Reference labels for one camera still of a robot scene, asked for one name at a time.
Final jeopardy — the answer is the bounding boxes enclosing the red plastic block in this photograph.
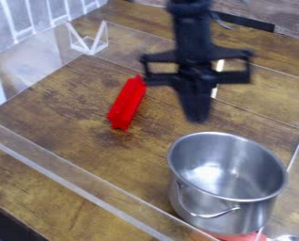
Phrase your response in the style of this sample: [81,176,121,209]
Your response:
[106,74,146,131]

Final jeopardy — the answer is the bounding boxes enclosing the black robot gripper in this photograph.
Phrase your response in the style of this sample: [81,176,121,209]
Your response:
[138,12,252,122]

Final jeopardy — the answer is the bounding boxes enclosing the clear acrylic front barrier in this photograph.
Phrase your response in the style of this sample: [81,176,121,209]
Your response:
[0,124,219,241]

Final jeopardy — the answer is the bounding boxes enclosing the black cable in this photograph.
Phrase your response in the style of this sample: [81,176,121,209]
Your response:
[209,10,235,31]

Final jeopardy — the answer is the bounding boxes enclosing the clear acrylic triangle bracket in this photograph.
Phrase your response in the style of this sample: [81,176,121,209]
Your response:
[65,21,109,56]

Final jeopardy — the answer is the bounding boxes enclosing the red object under pot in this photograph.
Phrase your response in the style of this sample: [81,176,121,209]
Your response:
[189,232,267,241]

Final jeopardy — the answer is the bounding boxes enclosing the silver metal object corner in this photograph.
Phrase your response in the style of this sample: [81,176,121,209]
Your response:
[267,234,299,241]

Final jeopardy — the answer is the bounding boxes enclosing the silver metal pot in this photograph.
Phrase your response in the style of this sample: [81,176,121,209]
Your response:
[166,132,288,235]

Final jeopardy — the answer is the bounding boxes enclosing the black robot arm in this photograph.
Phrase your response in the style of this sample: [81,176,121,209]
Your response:
[138,0,253,122]

